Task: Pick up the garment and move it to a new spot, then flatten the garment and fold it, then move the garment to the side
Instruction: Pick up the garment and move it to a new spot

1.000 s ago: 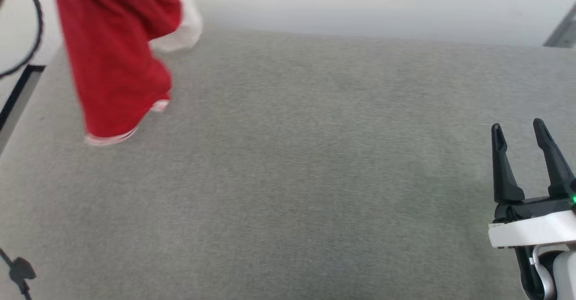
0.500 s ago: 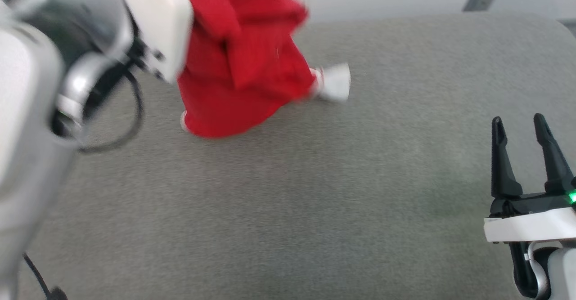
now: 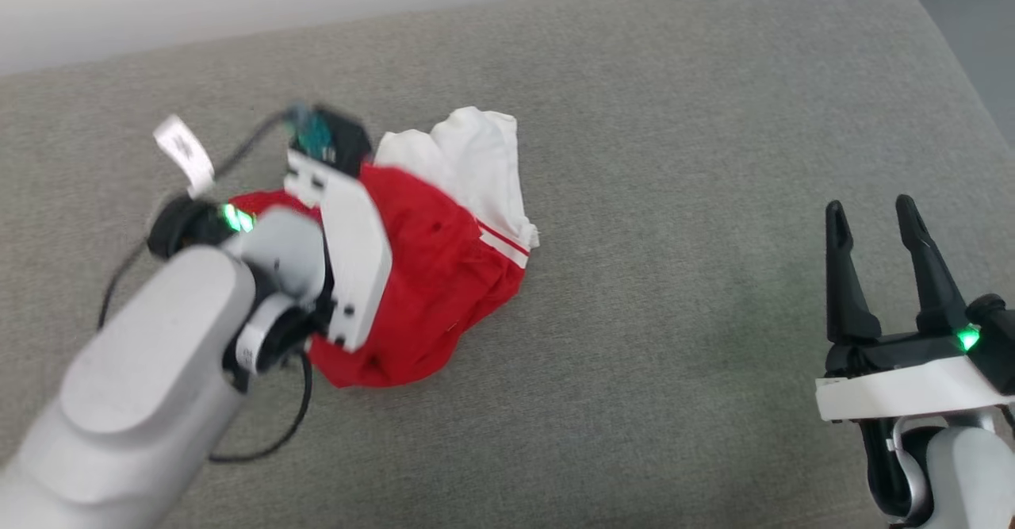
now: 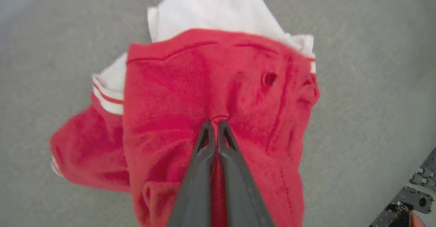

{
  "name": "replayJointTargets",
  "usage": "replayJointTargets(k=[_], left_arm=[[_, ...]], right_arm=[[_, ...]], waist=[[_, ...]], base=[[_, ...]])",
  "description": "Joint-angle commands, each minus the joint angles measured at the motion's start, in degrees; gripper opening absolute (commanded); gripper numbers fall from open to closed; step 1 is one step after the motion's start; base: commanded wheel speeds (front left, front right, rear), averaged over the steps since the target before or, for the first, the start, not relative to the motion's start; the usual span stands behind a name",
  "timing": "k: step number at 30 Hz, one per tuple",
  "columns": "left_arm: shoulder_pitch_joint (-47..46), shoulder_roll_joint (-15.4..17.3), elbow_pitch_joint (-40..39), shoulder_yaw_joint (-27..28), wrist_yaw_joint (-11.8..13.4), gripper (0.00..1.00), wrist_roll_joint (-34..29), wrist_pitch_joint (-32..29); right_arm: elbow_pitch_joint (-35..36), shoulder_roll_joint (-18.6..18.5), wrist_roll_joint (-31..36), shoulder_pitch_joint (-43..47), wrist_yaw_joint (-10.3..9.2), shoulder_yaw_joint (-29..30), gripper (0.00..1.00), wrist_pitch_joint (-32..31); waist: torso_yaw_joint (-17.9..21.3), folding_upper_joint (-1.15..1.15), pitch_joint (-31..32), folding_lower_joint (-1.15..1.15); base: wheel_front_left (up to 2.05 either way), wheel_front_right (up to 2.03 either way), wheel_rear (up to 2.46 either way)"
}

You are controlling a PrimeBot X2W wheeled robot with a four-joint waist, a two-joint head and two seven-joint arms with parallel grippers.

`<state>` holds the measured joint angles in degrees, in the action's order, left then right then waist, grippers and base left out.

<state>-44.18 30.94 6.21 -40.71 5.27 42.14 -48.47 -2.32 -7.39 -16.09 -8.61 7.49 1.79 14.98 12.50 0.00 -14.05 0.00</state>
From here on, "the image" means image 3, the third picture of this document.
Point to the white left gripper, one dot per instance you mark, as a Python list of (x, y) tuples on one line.
[(357, 259)]

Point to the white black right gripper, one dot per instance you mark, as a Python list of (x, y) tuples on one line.
[(896, 386)]

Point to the red and white garment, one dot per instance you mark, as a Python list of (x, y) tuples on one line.
[(444, 275)]

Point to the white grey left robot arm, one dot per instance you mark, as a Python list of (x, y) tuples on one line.
[(143, 378)]

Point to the grey fabric sofa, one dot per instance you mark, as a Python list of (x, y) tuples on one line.
[(674, 196)]

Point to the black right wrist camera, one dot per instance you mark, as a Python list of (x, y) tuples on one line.
[(997, 339)]

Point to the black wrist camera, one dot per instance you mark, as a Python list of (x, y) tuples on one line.
[(337, 140), (997, 339)]

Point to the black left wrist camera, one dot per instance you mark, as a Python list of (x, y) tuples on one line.
[(337, 140)]

